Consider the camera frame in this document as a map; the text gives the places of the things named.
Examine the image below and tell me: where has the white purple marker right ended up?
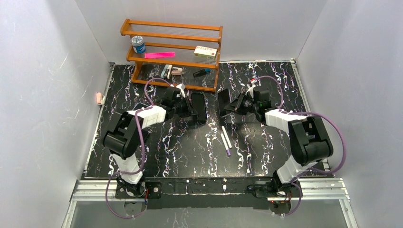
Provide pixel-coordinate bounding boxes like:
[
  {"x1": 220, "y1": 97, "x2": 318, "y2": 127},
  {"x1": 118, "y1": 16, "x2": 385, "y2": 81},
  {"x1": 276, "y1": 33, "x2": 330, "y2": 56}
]
[{"x1": 221, "y1": 126, "x2": 232, "y2": 149}]

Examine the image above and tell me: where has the pink wall clip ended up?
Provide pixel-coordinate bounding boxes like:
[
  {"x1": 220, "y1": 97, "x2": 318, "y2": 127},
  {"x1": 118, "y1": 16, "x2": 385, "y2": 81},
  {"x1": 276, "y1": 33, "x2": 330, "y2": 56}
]
[{"x1": 96, "y1": 92, "x2": 105, "y2": 105}]

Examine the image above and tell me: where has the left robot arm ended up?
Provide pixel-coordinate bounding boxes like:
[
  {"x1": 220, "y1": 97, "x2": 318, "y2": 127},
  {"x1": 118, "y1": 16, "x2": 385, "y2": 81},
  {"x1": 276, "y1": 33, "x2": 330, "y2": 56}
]
[{"x1": 102, "y1": 86, "x2": 199, "y2": 187}]

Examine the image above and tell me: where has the purple cable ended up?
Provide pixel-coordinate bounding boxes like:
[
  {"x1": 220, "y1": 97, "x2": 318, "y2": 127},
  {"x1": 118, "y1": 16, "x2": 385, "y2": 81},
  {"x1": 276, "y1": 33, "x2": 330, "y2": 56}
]
[
  {"x1": 255, "y1": 75, "x2": 347, "y2": 218},
  {"x1": 105, "y1": 77, "x2": 172, "y2": 219}
]

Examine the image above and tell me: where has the pink small stapler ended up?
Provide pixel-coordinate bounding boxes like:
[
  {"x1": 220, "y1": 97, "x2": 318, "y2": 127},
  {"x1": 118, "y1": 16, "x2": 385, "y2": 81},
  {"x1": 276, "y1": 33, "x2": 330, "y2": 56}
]
[{"x1": 171, "y1": 67, "x2": 183, "y2": 76}]

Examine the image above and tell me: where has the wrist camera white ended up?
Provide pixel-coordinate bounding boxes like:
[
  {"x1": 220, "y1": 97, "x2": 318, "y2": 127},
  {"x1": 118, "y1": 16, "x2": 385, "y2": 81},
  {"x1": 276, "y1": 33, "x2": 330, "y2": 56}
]
[
  {"x1": 175, "y1": 84, "x2": 186, "y2": 98},
  {"x1": 246, "y1": 79, "x2": 257, "y2": 98}
]

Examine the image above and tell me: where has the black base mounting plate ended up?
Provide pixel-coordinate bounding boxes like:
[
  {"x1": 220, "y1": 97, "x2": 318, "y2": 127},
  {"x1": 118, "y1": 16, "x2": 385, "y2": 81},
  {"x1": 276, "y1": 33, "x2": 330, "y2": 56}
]
[{"x1": 115, "y1": 177, "x2": 302, "y2": 209}]

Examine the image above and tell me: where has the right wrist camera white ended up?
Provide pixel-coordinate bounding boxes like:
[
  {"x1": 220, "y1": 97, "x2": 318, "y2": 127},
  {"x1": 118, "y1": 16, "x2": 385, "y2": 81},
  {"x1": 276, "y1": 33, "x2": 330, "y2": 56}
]
[{"x1": 246, "y1": 79, "x2": 257, "y2": 98}]

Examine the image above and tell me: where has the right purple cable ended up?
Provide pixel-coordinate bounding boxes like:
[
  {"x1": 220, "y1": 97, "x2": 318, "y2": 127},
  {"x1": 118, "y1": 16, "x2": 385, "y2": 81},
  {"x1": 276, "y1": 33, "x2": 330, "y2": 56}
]
[{"x1": 255, "y1": 75, "x2": 347, "y2": 218}]

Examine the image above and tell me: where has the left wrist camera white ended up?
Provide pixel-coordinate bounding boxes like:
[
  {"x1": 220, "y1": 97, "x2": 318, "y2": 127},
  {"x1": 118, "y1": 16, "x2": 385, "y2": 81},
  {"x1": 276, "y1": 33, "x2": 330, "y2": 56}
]
[{"x1": 175, "y1": 84, "x2": 186, "y2": 98}]

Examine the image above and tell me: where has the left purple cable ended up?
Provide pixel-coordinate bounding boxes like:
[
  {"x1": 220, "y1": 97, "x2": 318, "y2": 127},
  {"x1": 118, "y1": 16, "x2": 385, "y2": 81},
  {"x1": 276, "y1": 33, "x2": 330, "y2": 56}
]
[{"x1": 105, "y1": 77, "x2": 172, "y2": 219}]

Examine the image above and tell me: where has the teal white stapler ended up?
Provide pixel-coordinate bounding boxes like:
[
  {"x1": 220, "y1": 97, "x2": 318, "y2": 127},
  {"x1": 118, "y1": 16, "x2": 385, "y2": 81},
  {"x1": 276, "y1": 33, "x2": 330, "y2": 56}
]
[{"x1": 161, "y1": 65, "x2": 172, "y2": 80}]

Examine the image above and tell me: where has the white purple marker left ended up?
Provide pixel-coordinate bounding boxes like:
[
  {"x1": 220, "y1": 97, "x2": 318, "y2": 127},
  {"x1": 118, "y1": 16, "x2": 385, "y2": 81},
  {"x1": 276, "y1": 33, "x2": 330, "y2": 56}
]
[{"x1": 220, "y1": 133, "x2": 231, "y2": 157}]

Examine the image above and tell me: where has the black marker blue cap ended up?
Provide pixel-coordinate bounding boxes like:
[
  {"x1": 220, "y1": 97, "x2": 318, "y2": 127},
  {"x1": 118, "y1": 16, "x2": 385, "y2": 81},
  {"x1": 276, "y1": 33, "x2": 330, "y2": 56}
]
[{"x1": 193, "y1": 68, "x2": 211, "y2": 78}]

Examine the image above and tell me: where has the white purple marker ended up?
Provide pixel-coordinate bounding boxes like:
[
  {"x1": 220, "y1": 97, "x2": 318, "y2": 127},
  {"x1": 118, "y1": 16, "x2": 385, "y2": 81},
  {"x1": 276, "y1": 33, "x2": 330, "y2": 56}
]
[
  {"x1": 221, "y1": 126, "x2": 232, "y2": 149},
  {"x1": 220, "y1": 133, "x2": 231, "y2": 157}
]

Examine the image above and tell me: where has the blue white round jar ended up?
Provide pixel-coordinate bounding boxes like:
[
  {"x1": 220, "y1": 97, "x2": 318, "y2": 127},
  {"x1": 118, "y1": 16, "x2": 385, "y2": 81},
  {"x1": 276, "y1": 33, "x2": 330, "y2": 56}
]
[{"x1": 131, "y1": 36, "x2": 146, "y2": 54}]

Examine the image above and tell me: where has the blue phone on table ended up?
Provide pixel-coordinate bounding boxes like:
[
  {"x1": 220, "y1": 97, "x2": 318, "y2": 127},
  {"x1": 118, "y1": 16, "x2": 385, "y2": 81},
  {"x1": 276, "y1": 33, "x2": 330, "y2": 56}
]
[{"x1": 133, "y1": 103, "x2": 148, "y2": 111}]

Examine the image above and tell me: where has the white red cardboard box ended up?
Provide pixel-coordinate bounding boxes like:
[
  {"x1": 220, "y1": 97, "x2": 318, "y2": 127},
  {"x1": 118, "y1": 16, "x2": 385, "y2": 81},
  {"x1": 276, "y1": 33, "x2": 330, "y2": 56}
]
[{"x1": 193, "y1": 46, "x2": 218, "y2": 60}]

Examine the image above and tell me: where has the black smartphone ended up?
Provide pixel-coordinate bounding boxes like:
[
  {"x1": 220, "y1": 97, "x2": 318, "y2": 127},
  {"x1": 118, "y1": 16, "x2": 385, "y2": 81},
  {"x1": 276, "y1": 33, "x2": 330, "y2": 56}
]
[{"x1": 217, "y1": 88, "x2": 231, "y2": 117}]

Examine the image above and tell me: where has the pink flat strip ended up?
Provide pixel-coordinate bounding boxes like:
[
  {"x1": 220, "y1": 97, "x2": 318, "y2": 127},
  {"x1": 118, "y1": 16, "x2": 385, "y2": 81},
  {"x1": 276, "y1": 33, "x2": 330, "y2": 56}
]
[{"x1": 144, "y1": 52, "x2": 175, "y2": 59}]

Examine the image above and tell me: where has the black phone case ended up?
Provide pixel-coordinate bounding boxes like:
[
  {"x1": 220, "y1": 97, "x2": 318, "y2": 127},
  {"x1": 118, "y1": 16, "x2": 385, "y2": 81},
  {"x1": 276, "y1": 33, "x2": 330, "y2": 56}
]
[{"x1": 191, "y1": 93, "x2": 207, "y2": 123}]

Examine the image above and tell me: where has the aluminium front rail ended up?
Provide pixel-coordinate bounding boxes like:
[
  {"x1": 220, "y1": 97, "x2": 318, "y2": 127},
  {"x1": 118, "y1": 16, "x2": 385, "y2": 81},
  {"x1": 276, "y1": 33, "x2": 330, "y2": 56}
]
[{"x1": 71, "y1": 178, "x2": 350, "y2": 201}]

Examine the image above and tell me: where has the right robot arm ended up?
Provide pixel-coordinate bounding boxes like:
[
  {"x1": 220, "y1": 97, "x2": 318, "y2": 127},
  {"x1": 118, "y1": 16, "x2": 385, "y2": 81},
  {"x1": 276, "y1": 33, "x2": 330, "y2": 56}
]
[{"x1": 218, "y1": 87, "x2": 333, "y2": 194}]

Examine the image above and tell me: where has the orange wooden shelf rack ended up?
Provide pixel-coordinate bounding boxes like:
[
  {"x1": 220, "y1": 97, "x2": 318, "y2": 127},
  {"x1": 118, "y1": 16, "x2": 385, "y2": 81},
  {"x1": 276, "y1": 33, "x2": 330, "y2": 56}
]
[{"x1": 120, "y1": 19, "x2": 223, "y2": 92}]

